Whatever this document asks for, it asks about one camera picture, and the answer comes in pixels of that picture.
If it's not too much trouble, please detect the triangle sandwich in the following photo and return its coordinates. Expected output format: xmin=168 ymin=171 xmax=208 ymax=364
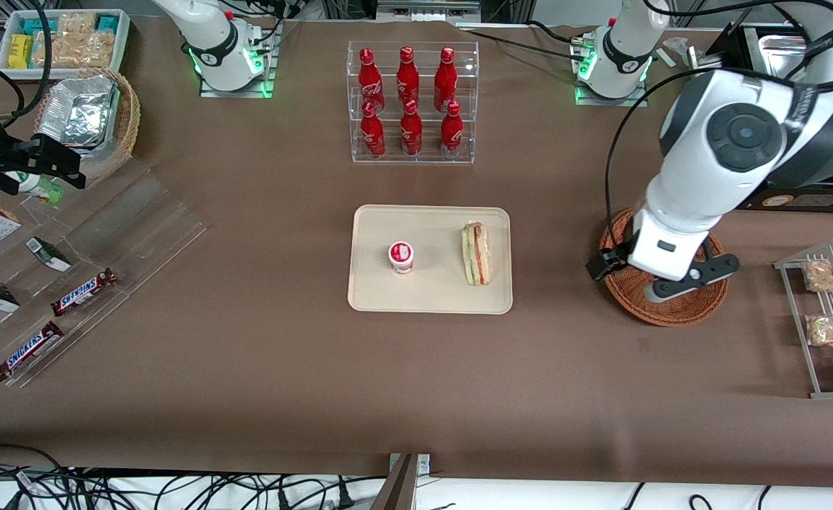
xmin=463 ymin=222 xmax=490 ymax=286

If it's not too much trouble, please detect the silver foil tray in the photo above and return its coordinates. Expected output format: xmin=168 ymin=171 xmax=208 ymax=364
xmin=38 ymin=74 xmax=121 ymax=149

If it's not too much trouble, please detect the round brown wicker basket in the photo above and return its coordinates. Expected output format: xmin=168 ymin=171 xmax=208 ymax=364
xmin=599 ymin=207 xmax=730 ymax=327

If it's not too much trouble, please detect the tall light wicker basket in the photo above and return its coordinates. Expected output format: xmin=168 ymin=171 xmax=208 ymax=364
xmin=34 ymin=67 xmax=141 ymax=181

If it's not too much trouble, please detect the cream plastic serving tray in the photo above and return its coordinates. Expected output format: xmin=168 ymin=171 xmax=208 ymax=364
xmin=347 ymin=205 xmax=514 ymax=315

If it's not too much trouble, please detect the green white plastic bottle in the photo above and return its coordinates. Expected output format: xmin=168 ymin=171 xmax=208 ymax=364
xmin=6 ymin=172 xmax=64 ymax=205

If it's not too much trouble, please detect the yellow snack pack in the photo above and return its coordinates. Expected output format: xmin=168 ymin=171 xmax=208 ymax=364
xmin=8 ymin=34 xmax=35 ymax=69

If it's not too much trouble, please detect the clear acrylic stepped stand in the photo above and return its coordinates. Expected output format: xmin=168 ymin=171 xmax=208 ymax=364
xmin=0 ymin=156 xmax=208 ymax=389

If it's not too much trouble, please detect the clear cracker pack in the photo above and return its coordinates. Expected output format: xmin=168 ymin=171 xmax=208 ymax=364
xmin=59 ymin=13 xmax=98 ymax=36
xmin=34 ymin=32 xmax=116 ymax=68

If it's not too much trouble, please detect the Snickers chocolate bar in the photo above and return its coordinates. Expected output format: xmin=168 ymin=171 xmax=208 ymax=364
xmin=50 ymin=268 xmax=118 ymax=317
xmin=0 ymin=321 xmax=64 ymax=383

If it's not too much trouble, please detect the white plastic bin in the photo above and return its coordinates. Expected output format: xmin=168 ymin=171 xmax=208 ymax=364
xmin=0 ymin=8 xmax=132 ymax=72

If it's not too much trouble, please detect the small clear plastic wrapper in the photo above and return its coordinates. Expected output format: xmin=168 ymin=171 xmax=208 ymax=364
xmin=661 ymin=37 xmax=697 ymax=68

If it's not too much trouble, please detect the red cola bottle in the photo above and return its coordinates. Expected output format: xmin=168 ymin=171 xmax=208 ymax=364
xmin=358 ymin=47 xmax=385 ymax=114
xmin=399 ymin=99 xmax=424 ymax=157
xmin=440 ymin=101 xmax=465 ymax=158
xmin=360 ymin=101 xmax=387 ymax=159
xmin=397 ymin=46 xmax=421 ymax=107
xmin=434 ymin=47 xmax=458 ymax=113

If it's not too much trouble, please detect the red white yogurt cup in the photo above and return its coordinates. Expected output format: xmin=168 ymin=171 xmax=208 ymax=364
xmin=388 ymin=242 xmax=415 ymax=275

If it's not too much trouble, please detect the clear acrylic bottle rack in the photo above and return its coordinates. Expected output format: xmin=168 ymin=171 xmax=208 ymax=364
xmin=347 ymin=40 xmax=480 ymax=165

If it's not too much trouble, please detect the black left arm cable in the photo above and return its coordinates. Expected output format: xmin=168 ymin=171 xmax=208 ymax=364
xmin=604 ymin=67 xmax=814 ymax=224

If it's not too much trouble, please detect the grey metal wire rack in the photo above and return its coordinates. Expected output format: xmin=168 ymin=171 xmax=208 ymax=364
xmin=774 ymin=236 xmax=833 ymax=400

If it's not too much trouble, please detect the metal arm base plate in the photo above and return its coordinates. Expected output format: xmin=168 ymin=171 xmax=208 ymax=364
xmin=574 ymin=27 xmax=650 ymax=108
xmin=190 ymin=20 xmax=277 ymax=98

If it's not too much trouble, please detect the black table cable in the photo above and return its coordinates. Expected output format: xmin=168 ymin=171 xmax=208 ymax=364
xmin=459 ymin=21 xmax=594 ymax=54

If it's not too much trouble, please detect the silver metal bracket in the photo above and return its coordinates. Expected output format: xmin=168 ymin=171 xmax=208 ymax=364
xmin=388 ymin=453 xmax=431 ymax=474

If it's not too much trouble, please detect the dark camera mount post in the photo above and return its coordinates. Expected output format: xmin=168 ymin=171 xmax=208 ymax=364
xmin=370 ymin=455 xmax=419 ymax=510

